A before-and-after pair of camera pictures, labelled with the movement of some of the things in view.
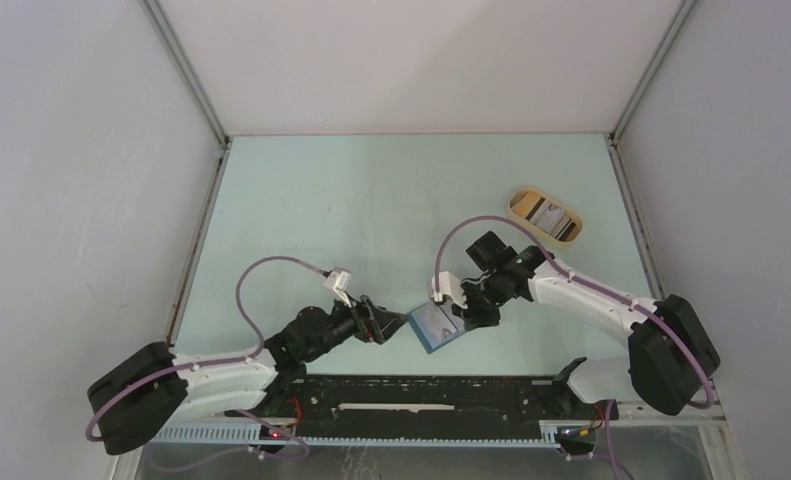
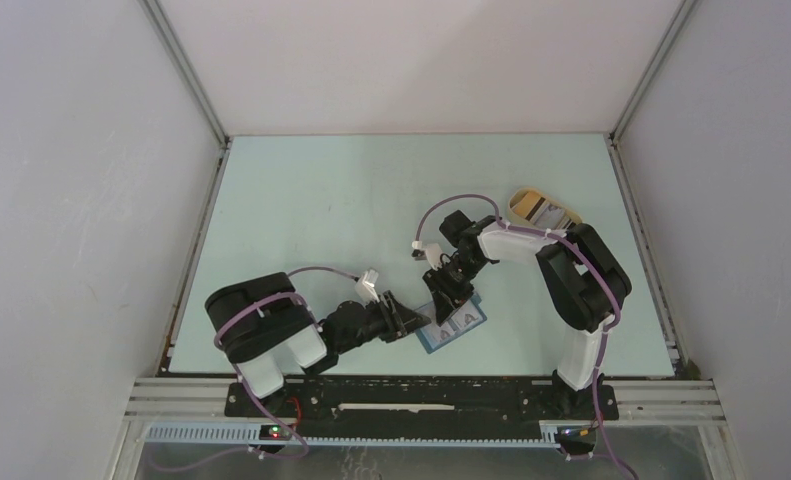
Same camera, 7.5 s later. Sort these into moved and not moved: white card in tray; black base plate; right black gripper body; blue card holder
Moved: right black gripper body
Not moved: black base plate; blue card holder; white card in tray
